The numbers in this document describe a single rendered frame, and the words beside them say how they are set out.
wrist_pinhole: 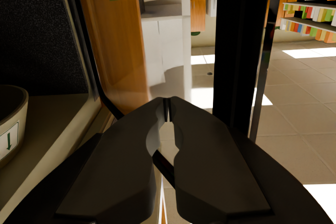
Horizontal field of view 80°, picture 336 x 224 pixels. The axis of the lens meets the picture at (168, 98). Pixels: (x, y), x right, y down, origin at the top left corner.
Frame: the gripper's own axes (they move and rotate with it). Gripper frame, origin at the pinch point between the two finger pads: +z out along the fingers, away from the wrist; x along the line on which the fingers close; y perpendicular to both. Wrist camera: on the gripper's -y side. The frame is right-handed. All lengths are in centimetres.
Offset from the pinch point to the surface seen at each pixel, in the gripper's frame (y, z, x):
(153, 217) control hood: 21.4, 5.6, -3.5
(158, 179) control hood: 21.6, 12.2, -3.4
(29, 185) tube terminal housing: 9.9, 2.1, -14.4
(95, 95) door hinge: 9.8, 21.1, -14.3
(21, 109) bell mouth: 3.8, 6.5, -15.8
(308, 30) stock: 71, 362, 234
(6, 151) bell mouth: 7.2, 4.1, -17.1
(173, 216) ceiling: 136, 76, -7
